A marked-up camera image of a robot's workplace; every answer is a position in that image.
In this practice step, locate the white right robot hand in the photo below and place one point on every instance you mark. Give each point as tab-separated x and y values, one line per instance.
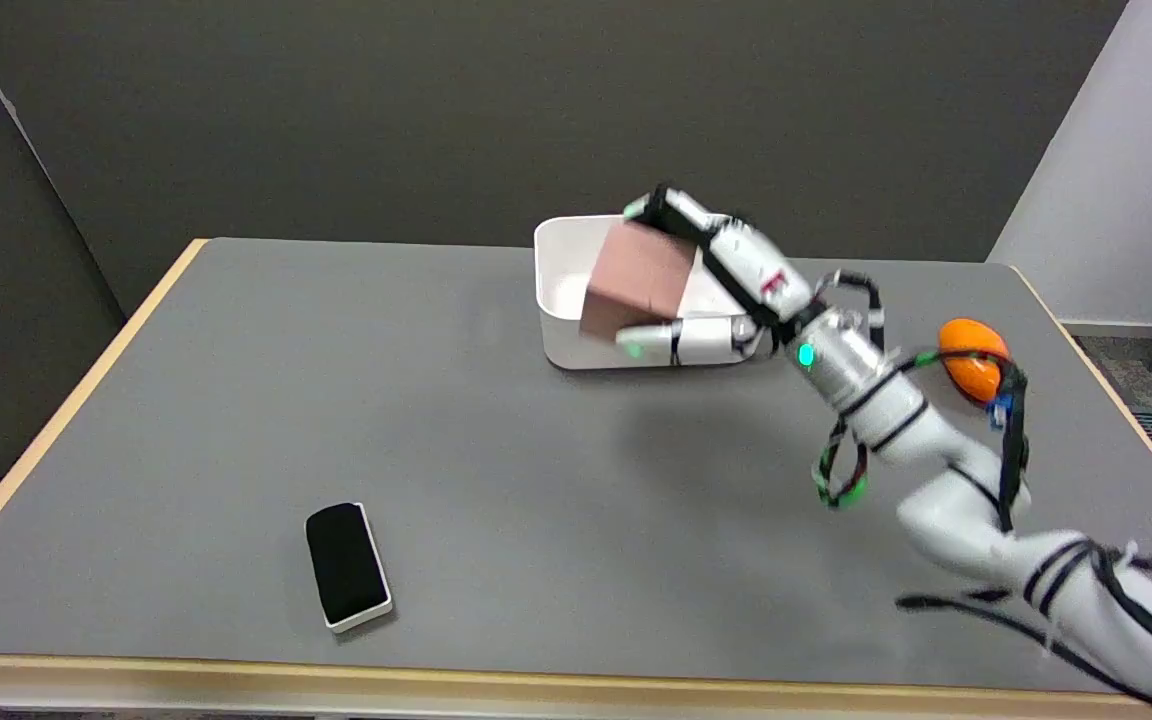
748	268

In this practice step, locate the wooden cube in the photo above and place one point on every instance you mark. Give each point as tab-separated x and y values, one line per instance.
638	280

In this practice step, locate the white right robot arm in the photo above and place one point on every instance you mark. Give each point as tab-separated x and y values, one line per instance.
946	470

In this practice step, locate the white plastic box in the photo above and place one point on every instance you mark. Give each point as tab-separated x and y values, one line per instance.
576	300

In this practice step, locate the orange ball toy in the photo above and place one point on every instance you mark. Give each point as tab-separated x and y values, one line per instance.
972	360

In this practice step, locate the black whiteboard eraser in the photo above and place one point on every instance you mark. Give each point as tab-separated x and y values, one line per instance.
347	565

